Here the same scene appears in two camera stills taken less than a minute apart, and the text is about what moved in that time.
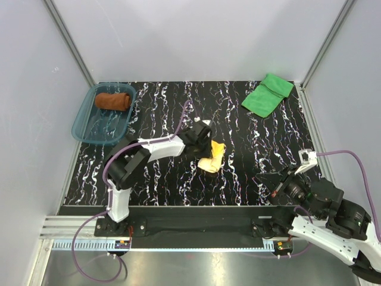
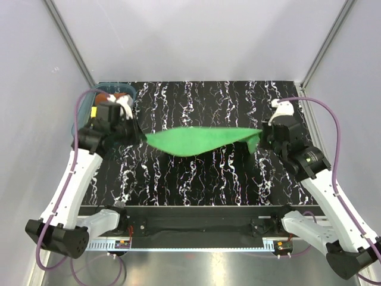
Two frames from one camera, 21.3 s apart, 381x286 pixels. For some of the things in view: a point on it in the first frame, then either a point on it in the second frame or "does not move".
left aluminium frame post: x=67 y=40 does not move
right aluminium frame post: x=346 y=4 does not move
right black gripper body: x=292 y=186 to x=275 y=145
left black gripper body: x=202 y=150 to x=127 y=133
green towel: x=267 y=96 to x=193 y=140
